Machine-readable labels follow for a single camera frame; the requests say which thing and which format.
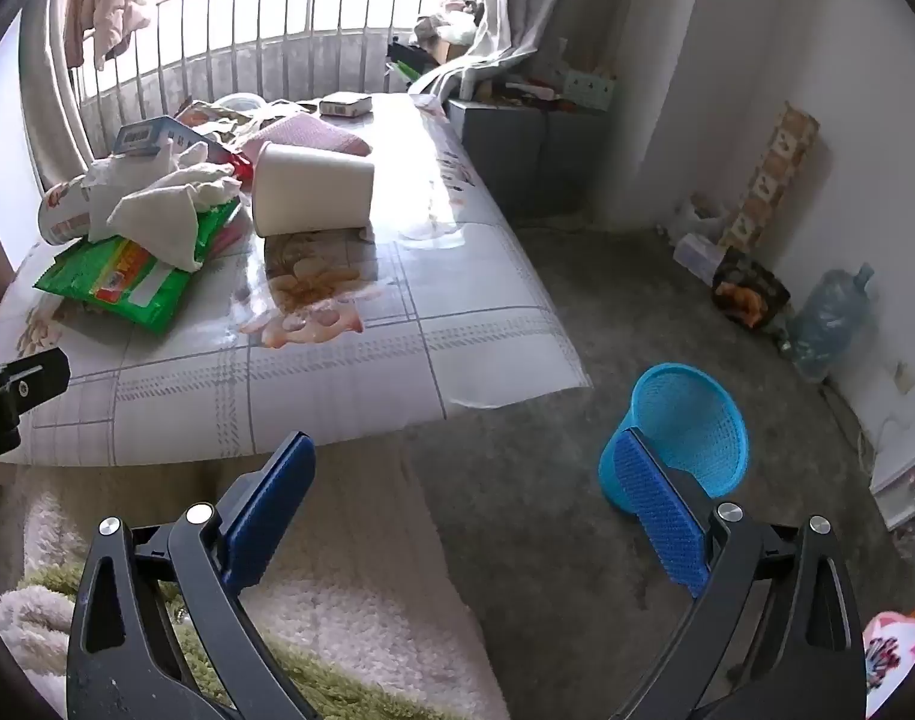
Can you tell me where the cardboard box with clutter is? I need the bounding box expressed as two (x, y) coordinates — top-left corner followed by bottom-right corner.
(412, 11), (488, 65)

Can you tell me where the brown snack packet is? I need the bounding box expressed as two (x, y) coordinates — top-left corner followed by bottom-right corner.
(173, 101), (256, 136)

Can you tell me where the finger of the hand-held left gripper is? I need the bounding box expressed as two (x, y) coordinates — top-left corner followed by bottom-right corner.
(0, 349), (72, 466)

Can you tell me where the white fuzzy blanket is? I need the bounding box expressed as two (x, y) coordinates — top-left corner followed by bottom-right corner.
(0, 435), (511, 720)

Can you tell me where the grey curtain with pale lining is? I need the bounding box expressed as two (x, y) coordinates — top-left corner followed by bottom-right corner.
(412, 0), (578, 95)

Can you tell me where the plain grey curtain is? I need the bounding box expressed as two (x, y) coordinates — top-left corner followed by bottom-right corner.
(18, 0), (91, 188)

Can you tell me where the dark snack bag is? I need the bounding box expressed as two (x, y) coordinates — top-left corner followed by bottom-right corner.
(710, 247), (792, 331)

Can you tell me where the grey cabinet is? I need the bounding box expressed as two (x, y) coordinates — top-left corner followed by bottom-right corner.
(446, 94), (616, 222)

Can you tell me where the pink waffle cloth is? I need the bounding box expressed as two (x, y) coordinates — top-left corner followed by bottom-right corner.
(236, 114), (372, 166)

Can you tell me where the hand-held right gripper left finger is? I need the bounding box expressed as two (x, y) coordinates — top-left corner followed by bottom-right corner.
(65, 431), (331, 720)

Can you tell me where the metal window railing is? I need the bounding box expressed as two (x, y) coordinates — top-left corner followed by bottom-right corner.
(67, 0), (503, 143)

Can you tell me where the pale tissue box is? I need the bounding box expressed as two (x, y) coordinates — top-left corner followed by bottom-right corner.
(671, 232), (728, 286)

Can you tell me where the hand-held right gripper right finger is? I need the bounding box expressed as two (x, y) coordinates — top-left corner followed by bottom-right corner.
(598, 427), (871, 720)

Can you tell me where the black and green tool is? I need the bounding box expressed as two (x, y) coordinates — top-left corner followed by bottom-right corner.
(386, 41), (436, 83)

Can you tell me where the tall patterned cardboard box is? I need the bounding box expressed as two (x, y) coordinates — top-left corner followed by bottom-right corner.
(716, 101), (822, 256)

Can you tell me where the pink floral cloth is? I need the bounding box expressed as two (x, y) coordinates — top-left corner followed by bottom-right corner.
(862, 610), (915, 717)

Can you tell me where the small pale box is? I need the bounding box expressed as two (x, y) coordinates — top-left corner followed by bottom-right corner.
(320, 92), (373, 118)

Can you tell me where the red and white noodle cup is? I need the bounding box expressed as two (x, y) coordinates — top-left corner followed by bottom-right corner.
(37, 174), (94, 247)

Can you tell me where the green fuzzy cloth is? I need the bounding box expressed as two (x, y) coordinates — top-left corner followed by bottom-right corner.
(14, 566), (458, 720)

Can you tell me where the blue mesh wastebasket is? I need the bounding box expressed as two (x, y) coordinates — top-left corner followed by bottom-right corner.
(598, 362), (751, 511)

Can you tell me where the green and white box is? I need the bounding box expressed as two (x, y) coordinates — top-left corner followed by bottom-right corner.
(562, 64), (617, 113)

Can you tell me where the large clear water bottle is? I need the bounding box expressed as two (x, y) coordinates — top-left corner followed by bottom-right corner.
(783, 262), (878, 383)

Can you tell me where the white tissue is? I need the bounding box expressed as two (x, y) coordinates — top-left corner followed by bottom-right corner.
(82, 142), (244, 272)

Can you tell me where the large green wipes packet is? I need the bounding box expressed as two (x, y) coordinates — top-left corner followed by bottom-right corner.
(35, 199), (242, 336)

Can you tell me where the white plastic bag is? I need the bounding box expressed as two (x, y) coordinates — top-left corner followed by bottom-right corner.
(656, 195), (728, 248)

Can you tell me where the long blue box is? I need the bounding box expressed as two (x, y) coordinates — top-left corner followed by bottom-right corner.
(114, 116), (233, 166)

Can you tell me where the floral tablecloth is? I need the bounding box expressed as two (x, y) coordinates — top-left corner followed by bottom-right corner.
(0, 94), (592, 466)

